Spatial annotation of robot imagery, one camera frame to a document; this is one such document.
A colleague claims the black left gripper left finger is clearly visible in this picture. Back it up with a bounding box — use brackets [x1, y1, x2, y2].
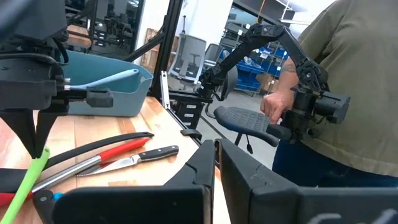
[51, 139, 216, 224]

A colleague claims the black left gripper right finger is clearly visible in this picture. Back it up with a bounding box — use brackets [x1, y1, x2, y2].
[215, 138, 398, 224]

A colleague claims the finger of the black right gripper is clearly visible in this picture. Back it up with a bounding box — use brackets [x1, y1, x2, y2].
[35, 110, 60, 158]
[0, 109, 38, 159]

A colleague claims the long black spoon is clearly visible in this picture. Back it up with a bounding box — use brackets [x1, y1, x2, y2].
[0, 131, 155, 194]

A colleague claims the black-handled paring knife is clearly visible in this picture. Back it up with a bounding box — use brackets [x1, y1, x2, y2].
[74, 145, 180, 178]

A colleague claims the green spoon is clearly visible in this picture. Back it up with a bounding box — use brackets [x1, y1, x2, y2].
[0, 147, 50, 224]

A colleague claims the red spoon with steel shaft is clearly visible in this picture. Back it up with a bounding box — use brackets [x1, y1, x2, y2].
[0, 138, 150, 208]

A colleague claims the black-handled kitchen knife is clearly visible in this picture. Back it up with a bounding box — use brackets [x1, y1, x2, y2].
[32, 189, 55, 224]

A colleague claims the grey-blue silicone spatula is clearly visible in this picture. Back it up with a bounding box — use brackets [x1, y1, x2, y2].
[63, 68, 140, 91]

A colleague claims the teal plastic bin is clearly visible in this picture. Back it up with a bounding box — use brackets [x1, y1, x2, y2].
[60, 50, 154, 118]

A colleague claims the person's right forearm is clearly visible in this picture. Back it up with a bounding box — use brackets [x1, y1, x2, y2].
[276, 57, 301, 94]

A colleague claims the black office chair seat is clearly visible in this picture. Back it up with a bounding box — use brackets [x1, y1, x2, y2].
[213, 105, 280, 155]

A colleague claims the black drawer unit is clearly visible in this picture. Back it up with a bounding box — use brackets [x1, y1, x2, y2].
[169, 90, 214, 130]

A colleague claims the person's right hand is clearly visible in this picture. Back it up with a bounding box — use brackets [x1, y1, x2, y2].
[259, 90, 295, 124]

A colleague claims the brown cardboard box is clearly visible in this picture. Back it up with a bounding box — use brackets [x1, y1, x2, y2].
[256, 73, 280, 94]

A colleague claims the wooden crate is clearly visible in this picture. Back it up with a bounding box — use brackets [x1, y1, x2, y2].
[139, 27, 180, 74]

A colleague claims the blue storage bin rack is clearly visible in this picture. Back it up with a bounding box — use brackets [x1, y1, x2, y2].
[236, 46, 290, 94]

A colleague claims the person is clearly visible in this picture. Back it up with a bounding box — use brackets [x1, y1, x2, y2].
[272, 0, 398, 189]

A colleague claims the grey mesh office chair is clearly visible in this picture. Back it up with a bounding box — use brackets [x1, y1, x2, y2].
[167, 33, 208, 91]

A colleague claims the black metal table frame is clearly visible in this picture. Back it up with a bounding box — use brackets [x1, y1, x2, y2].
[124, 0, 218, 147]

